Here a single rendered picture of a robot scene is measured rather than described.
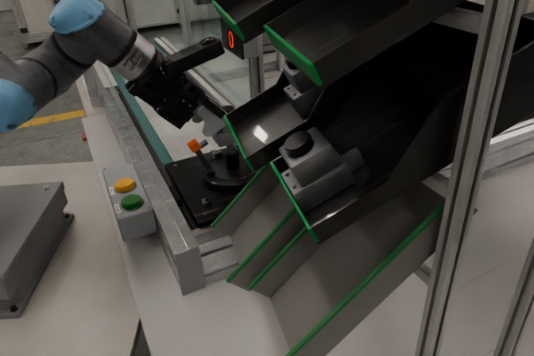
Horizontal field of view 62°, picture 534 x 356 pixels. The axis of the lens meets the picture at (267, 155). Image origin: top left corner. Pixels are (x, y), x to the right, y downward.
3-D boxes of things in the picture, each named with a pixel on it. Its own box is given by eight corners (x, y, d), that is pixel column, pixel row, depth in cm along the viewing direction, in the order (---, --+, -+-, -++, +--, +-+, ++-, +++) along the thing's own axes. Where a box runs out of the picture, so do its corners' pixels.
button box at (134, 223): (123, 243, 88) (117, 218, 84) (106, 190, 104) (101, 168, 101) (158, 231, 90) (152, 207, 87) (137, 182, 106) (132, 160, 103)
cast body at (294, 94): (303, 118, 58) (280, 75, 54) (291, 105, 61) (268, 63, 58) (357, 83, 58) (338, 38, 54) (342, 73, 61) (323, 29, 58)
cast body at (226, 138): (219, 148, 87) (215, 116, 84) (211, 138, 91) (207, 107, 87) (257, 137, 90) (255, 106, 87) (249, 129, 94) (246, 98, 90)
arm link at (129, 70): (132, 26, 76) (142, 37, 69) (152, 43, 79) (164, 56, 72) (104, 60, 76) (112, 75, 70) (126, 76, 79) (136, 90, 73)
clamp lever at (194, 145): (207, 174, 90) (189, 147, 86) (203, 169, 92) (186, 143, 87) (221, 164, 91) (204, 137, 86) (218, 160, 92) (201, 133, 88)
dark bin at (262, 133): (253, 172, 55) (223, 128, 50) (231, 128, 65) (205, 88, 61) (448, 52, 54) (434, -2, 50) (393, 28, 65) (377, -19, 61)
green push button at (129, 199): (124, 215, 87) (122, 207, 86) (121, 205, 90) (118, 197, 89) (145, 210, 88) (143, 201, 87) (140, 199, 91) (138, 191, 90)
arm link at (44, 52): (-9, 83, 68) (32, 40, 64) (31, 59, 78) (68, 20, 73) (33, 119, 71) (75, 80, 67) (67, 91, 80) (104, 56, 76)
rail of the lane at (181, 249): (182, 296, 80) (173, 250, 75) (106, 116, 150) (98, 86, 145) (210, 284, 82) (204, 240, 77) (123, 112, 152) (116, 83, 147)
